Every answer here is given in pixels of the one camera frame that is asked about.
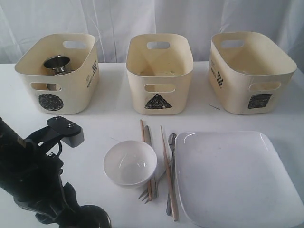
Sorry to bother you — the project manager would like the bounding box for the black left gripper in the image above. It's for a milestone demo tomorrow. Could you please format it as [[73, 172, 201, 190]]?
[[9, 154, 106, 228]]

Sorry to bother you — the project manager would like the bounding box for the small steel cup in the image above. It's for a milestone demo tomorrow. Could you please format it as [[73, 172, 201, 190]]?
[[77, 205, 112, 228]]

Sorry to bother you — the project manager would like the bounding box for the white plastic bowl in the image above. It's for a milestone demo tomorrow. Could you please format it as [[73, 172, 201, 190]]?
[[103, 140, 157, 189]]

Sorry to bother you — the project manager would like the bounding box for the steel mug with handle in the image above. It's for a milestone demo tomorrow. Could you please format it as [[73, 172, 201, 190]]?
[[43, 55, 72, 75]]

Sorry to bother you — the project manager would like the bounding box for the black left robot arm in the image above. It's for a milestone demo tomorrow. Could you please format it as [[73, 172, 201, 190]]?
[[0, 116, 112, 228]]

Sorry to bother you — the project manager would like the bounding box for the steel fork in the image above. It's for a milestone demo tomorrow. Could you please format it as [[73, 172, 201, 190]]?
[[138, 170, 166, 201]]

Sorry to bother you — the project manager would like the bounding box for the right wooden chopstick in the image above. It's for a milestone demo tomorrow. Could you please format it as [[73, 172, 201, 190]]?
[[160, 126, 179, 222]]

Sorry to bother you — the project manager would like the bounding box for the wooden chopstick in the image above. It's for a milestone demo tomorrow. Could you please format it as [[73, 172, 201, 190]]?
[[160, 126, 179, 222], [139, 119, 152, 204]]

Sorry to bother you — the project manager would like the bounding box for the steel table knife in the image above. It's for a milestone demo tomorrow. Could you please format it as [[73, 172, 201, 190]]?
[[144, 125, 157, 200]]

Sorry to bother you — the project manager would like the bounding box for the left wooden chopstick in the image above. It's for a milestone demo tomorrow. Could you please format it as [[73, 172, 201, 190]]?
[[139, 119, 152, 204]]

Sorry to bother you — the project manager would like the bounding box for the steel spoon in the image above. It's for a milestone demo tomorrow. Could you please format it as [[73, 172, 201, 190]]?
[[166, 133, 177, 216]]

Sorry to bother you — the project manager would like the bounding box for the cream bin with circle mark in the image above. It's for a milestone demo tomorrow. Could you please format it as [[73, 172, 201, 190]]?
[[15, 33, 99, 114]]

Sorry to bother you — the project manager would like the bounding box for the white square plate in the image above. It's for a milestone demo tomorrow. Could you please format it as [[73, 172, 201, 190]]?
[[175, 131, 304, 228]]

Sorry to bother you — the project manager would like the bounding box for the cream bin with triangle mark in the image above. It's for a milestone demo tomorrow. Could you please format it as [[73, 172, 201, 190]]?
[[126, 34, 194, 115]]

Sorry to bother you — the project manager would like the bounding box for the white backdrop curtain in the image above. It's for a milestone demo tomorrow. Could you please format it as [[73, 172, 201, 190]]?
[[0, 0, 304, 68]]

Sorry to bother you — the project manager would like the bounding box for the cream bin with square mark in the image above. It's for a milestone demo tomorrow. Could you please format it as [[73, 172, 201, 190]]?
[[209, 31, 297, 114]]

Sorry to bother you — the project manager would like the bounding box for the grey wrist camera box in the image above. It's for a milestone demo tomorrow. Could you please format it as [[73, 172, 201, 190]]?
[[23, 115, 85, 148]]

